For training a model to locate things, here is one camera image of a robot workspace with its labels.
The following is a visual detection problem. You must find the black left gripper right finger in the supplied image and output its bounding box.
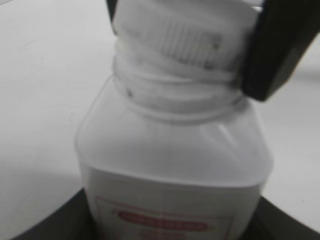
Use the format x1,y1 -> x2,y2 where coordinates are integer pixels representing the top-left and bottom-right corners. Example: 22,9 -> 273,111
252,197 -> 320,240

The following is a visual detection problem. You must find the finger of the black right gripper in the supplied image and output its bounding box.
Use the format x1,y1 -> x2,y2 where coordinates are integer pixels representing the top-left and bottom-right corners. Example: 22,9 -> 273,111
105,0 -> 118,35
241,0 -> 320,102

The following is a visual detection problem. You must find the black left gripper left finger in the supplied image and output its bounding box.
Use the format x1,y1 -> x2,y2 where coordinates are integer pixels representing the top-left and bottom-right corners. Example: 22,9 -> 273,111
9,187 -> 96,240

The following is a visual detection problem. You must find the white ribbed bottle cap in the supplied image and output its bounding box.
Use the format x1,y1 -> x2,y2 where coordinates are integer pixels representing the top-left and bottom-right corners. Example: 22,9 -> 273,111
112,0 -> 258,72

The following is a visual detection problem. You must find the white yili changqing yogurt bottle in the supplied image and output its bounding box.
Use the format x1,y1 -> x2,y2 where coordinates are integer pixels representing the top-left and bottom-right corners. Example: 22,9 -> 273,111
74,54 -> 275,240

